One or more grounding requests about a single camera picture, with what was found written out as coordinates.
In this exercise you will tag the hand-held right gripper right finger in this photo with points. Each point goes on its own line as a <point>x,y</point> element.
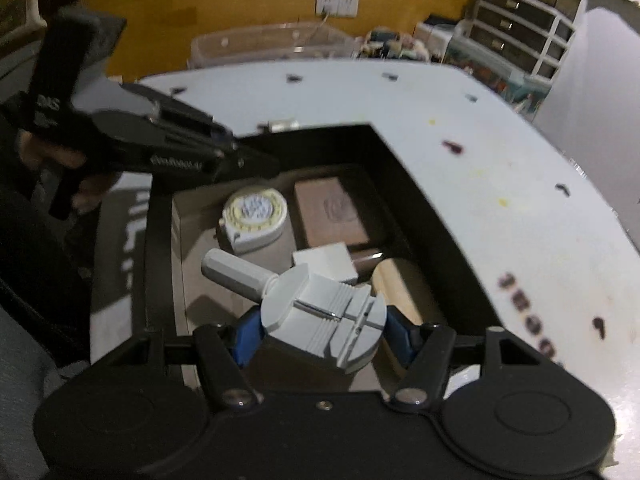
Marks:
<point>400,334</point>

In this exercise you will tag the black storage box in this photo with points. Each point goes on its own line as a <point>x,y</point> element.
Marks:
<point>430,240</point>

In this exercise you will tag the white cube block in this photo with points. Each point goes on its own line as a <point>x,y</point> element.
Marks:
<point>327,260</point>

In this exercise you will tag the person's grey trousers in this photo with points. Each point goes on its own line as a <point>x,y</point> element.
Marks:
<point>25,390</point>

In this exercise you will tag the brown case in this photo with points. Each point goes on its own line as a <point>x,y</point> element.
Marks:
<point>332,210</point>

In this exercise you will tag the person's left forearm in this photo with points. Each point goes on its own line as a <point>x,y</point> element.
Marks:
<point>35,260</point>

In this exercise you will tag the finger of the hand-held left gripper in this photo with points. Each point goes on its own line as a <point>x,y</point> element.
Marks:
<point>250,162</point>
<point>200,122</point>

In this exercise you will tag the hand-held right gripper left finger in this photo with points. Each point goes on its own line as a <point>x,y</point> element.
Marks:
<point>247,336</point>

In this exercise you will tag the person's left hand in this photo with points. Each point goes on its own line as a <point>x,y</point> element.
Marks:
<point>95,192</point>

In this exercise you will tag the pile of plush toys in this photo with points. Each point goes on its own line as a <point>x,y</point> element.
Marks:
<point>395,45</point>

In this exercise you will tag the clear plastic bin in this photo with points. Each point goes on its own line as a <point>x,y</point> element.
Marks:
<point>260,42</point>

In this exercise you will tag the round white tape measure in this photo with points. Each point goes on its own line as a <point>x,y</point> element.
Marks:
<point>255,212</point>

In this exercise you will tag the light wooden block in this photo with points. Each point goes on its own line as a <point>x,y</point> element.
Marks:
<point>405,285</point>

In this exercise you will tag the grey watch link tool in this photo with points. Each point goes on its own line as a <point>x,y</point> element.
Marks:
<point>325,317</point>

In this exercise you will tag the teal patterned cabinet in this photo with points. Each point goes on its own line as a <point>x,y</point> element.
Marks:
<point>500,80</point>

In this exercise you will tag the white drawer unit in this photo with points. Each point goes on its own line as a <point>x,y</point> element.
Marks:
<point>525,10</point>

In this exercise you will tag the white wall socket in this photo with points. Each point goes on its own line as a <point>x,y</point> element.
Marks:
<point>337,4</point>

